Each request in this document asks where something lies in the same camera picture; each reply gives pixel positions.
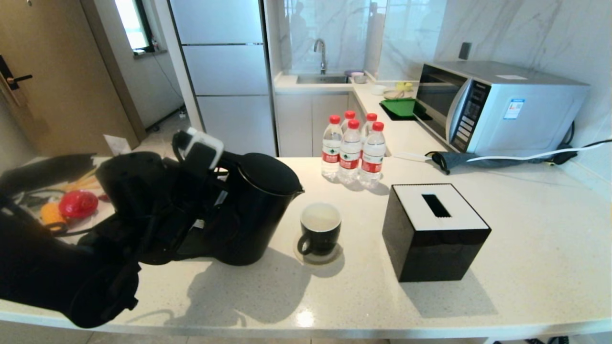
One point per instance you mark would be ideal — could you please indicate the white refrigerator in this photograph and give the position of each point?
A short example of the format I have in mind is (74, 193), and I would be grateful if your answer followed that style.
(224, 71)

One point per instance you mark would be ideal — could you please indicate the window with dark frame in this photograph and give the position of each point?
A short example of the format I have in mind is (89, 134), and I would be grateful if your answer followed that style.
(131, 24)

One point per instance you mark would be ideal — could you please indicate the red toy round fruit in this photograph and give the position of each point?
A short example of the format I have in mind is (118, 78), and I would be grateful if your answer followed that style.
(79, 204)

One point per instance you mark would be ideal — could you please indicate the black white tissue box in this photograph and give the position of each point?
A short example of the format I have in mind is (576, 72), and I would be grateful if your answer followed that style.
(430, 248)

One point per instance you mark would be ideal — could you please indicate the steel kitchen sink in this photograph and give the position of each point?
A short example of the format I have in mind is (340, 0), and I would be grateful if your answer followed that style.
(322, 79)

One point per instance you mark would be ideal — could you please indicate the black mug white inside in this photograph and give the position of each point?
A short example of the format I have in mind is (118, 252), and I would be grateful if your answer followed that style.
(320, 236)

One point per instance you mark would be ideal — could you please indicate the water bottle red label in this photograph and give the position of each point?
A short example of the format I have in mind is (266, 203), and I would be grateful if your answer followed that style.
(349, 160)
(372, 162)
(371, 117)
(349, 115)
(331, 157)

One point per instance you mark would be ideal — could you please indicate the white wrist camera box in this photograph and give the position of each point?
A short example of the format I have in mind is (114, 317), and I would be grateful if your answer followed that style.
(203, 148)

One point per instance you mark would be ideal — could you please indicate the small white bowl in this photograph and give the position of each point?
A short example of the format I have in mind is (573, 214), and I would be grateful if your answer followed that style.
(378, 89)

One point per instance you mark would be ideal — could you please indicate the acrylic wifi sign stand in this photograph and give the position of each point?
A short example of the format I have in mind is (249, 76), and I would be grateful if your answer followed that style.
(117, 145)

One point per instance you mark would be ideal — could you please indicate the brown wooden door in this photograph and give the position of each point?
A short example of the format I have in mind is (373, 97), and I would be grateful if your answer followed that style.
(62, 71)

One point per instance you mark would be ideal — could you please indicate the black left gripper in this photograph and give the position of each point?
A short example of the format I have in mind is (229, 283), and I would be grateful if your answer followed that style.
(201, 200)

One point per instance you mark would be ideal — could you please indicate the chrome sink faucet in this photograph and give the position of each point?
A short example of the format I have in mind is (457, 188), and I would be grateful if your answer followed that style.
(322, 52)

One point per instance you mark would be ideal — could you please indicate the grey wall socket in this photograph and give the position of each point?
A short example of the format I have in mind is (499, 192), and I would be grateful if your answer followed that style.
(464, 51)

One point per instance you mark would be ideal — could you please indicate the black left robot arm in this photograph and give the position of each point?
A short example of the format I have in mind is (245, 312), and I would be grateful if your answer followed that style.
(48, 267)

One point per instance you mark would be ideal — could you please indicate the orange toy french fry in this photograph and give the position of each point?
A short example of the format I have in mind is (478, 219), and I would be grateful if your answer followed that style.
(87, 176)
(83, 186)

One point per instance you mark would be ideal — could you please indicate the white plate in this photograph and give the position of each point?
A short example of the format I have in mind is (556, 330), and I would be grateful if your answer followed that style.
(394, 94)

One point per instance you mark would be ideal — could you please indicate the black electric kettle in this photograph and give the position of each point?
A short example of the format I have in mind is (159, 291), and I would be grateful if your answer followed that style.
(263, 205)

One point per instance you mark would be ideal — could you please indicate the round beige coaster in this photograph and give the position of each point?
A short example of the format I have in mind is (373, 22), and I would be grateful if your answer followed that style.
(330, 260)

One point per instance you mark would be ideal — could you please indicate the white sink base cabinet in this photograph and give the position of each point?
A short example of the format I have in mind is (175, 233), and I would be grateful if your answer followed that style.
(311, 124)

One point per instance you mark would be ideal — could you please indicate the silver microwave oven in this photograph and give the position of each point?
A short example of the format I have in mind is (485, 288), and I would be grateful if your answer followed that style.
(526, 114)

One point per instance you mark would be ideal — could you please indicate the orange toy corn cob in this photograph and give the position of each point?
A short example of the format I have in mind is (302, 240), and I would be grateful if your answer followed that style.
(50, 216)

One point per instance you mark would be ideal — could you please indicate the small yellow item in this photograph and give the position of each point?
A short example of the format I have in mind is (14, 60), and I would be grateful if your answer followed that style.
(404, 86)

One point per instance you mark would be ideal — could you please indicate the small purple bowl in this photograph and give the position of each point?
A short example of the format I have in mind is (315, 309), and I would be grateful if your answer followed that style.
(355, 73)

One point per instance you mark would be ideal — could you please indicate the green plastic board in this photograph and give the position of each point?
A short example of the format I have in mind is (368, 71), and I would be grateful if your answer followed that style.
(401, 106)

